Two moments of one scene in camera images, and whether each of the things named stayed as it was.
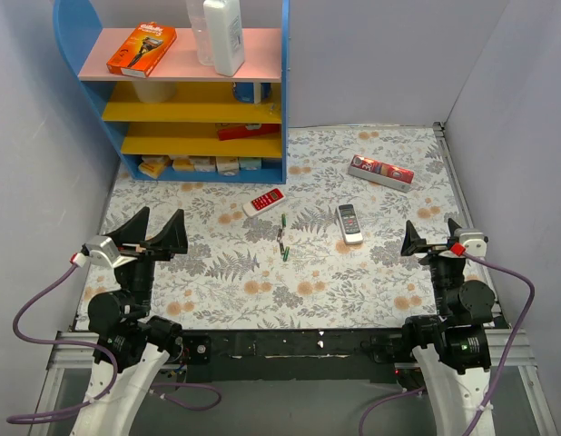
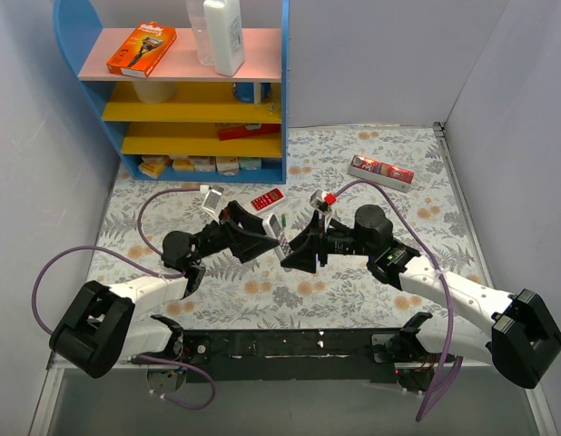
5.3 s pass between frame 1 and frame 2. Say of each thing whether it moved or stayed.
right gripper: moved
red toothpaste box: stayed
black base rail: stayed
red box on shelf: stayed
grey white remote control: moved
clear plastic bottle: stayed
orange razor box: stayed
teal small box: stayed
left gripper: moved
